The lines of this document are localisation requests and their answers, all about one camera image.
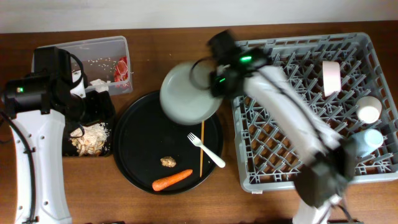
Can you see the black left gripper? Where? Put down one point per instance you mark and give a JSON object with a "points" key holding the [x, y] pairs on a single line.
{"points": [[101, 110]]}

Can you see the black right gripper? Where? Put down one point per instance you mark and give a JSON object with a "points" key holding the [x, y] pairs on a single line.
{"points": [[211, 80]]}

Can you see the red snack wrapper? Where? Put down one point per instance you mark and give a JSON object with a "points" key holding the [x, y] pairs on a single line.
{"points": [[121, 70]]}

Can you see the grey plate with food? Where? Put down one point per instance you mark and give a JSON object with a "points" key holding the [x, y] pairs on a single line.
{"points": [[184, 96]]}

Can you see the white plastic fork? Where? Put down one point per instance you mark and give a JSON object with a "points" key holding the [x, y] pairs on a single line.
{"points": [[198, 143]]}

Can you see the brown food scrap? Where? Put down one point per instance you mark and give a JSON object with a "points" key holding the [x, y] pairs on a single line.
{"points": [[168, 161]]}

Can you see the orange carrot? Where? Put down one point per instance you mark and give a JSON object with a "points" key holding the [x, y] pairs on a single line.
{"points": [[165, 182]]}

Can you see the white plastic cup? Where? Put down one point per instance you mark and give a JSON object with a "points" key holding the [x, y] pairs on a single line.
{"points": [[369, 109]]}

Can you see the light blue plastic cup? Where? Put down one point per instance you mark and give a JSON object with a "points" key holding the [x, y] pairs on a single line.
{"points": [[368, 141]]}

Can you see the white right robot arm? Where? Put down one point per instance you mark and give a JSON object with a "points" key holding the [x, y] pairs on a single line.
{"points": [[328, 159]]}

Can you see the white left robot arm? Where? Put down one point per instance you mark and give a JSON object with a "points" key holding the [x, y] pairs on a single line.
{"points": [[42, 109]]}

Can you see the clear plastic waste bin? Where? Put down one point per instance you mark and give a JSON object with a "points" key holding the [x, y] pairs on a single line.
{"points": [[99, 58]]}

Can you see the grey dishwasher rack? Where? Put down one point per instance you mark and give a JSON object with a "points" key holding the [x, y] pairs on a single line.
{"points": [[317, 91]]}

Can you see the crumpled white tissue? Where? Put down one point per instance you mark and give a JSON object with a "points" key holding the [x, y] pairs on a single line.
{"points": [[100, 85]]}

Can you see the rice and peanut shell pile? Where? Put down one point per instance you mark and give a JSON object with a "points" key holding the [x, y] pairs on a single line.
{"points": [[91, 140]]}

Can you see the rectangular black tray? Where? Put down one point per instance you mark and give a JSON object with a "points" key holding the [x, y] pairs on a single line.
{"points": [[68, 150]]}

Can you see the round black tray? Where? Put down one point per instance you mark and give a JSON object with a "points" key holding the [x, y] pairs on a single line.
{"points": [[144, 135]]}

